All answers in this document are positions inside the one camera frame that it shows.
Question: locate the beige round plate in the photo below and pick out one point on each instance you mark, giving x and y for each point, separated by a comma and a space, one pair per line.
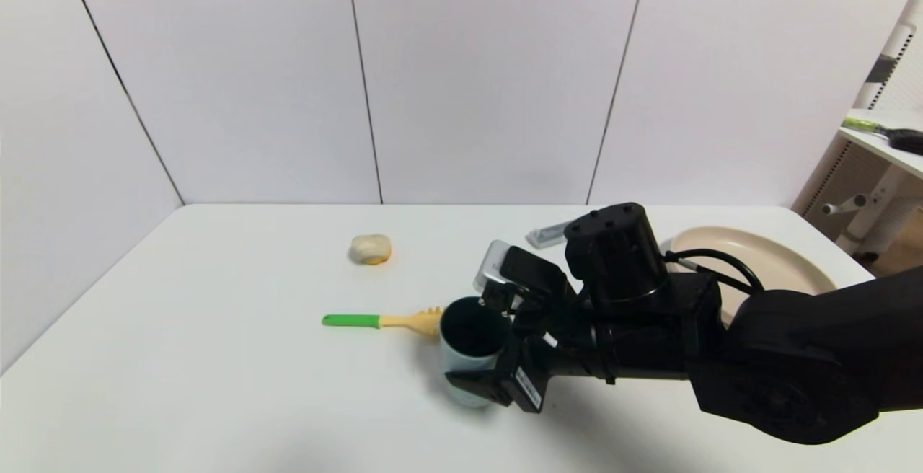
764, 260

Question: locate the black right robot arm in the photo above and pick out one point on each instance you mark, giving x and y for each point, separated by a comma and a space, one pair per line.
793, 357

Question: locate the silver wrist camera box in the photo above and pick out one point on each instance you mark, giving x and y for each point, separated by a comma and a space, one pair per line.
492, 264

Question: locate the white post with grey band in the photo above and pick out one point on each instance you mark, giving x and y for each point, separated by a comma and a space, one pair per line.
888, 62

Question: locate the light blue cup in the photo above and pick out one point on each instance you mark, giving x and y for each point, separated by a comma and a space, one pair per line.
469, 350

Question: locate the pale yellow bread bun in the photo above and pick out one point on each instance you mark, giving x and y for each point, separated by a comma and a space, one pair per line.
371, 249

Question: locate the white desk leg frame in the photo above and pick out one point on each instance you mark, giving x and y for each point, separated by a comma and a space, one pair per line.
883, 202

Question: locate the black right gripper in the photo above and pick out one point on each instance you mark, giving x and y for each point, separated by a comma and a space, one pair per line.
524, 385

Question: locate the clear grey rectangular holder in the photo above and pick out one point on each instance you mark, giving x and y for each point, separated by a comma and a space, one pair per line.
544, 235

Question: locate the white side desk top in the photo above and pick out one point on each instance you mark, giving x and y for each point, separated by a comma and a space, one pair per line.
887, 148

